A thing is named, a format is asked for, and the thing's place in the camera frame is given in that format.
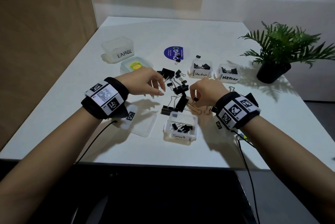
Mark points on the person's right hand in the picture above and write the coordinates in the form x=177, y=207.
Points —
x=210, y=91

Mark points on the person's left hand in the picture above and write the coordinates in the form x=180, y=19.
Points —
x=138, y=79

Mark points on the person's right thumb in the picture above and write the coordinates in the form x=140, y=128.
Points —
x=191, y=94

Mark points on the person's left forearm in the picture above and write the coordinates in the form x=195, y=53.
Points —
x=44, y=163

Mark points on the person's right forearm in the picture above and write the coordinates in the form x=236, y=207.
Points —
x=290, y=161

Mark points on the pile of black binder clips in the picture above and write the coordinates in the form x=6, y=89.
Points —
x=180, y=89

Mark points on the clear container with lowercase label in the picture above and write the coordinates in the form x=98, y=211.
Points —
x=201, y=72

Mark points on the medium black clips in container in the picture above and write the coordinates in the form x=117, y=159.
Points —
x=202, y=66
x=229, y=70

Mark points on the small black clips in container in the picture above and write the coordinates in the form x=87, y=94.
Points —
x=183, y=127

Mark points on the small black binder clip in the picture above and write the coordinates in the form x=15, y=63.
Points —
x=178, y=60

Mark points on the clear container with uppercase label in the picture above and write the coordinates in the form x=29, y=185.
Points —
x=228, y=75

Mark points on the small clear container with clips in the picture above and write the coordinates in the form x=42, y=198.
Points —
x=180, y=133

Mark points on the round purple sticker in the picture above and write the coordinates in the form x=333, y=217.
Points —
x=172, y=52

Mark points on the black right wristband with markers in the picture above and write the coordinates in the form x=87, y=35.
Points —
x=235, y=111

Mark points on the black wristband with markers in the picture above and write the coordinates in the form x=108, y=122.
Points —
x=106, y=98
x=235, y=111

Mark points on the clear plastic lid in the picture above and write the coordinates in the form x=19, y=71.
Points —
x=142, y=124

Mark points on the black left wristband with markers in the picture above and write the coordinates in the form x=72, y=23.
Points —
x=106, y=98

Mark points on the large empty clear plastic container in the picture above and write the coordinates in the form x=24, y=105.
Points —
x=117, y=49

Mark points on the green plant in black pot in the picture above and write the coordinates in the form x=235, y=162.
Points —
x=280, y=48

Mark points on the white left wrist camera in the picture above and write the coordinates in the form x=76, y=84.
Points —
x=129, y=116

